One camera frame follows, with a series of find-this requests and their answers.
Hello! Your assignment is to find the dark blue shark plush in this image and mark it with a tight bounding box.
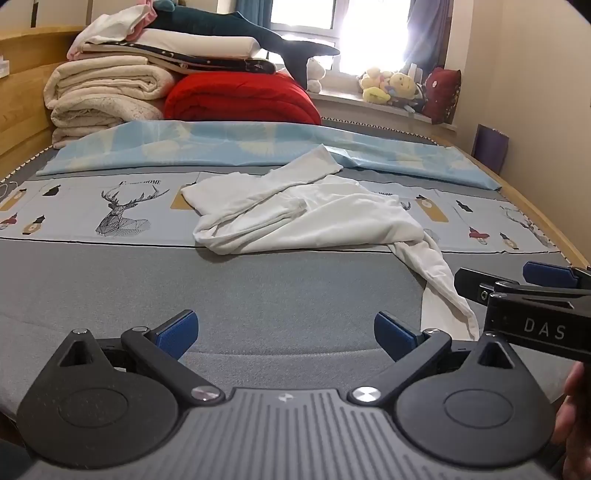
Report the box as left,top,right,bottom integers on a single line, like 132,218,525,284
150,0,341,88

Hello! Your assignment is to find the wooden headboard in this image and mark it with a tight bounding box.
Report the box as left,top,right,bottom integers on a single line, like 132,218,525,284
0,25,86,181

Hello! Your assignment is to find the windowsill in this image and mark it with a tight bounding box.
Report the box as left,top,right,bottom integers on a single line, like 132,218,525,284
307,85,458,136

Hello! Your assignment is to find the wooden bed frame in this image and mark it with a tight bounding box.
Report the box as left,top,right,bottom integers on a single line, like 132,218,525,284
434,131,591,273

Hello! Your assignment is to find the deer print bed sheet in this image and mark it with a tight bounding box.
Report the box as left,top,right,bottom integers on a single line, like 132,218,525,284
0,168,561,254

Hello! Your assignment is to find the person's right hand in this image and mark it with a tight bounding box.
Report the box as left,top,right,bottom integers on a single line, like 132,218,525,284
553,361,591,446

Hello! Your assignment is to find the grey mattress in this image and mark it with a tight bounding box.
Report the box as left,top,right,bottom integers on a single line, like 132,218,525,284
0,117,591,416

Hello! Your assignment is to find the navy patterned blanket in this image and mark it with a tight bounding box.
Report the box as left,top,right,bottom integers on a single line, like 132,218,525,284
83,43,278,77

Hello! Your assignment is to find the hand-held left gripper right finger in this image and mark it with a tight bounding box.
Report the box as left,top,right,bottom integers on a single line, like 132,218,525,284
347,311,516,408

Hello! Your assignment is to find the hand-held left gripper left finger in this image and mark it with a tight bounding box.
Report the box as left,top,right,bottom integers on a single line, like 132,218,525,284
54,310,227,407

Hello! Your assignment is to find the white garment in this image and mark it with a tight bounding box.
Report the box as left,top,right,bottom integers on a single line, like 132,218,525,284
180,144,481,342

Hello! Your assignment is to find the light blue patterned blanket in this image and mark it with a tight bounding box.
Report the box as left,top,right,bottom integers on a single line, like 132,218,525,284
36,121,503,192

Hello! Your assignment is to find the purple box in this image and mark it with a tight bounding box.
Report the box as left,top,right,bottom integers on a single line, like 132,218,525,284
472,124,510,176

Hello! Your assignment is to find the window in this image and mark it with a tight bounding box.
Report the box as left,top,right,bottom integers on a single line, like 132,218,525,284
270,0,444,77

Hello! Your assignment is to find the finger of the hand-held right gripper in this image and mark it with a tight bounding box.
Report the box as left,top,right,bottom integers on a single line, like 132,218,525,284
523,261,591,291
454,267,522,308

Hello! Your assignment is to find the purple curtain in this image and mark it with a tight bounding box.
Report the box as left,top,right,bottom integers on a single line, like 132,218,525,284
406,0,452,79

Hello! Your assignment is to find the blue curtain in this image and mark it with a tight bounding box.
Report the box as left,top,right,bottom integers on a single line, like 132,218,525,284
228,0,274,29

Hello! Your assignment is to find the yellow round-faced plush toy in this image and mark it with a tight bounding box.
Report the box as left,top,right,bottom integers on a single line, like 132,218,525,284
388,71,417,100

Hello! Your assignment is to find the red folded quilt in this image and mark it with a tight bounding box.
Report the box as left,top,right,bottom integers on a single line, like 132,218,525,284
163,71,322,126

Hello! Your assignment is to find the pink cloth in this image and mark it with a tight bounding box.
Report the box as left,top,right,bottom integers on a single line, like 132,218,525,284
66,0,158,61

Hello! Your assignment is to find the white folded blanket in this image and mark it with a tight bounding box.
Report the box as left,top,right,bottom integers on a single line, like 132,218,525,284
69,4,155,58

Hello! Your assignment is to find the white plush toy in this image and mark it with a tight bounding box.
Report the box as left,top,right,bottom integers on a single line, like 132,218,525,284
305,58,327,93

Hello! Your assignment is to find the yellow green plush toy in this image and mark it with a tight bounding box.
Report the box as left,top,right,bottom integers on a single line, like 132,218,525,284
359,67,393,104

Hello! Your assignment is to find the white pillow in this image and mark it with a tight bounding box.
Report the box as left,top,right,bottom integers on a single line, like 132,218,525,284
139,28,263,60

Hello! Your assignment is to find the dark red cushion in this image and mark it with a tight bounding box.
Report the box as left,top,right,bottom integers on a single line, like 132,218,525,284
422,67,462,125

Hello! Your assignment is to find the cream textured folded quilt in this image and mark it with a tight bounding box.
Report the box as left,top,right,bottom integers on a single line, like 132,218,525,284
50,96,165,150

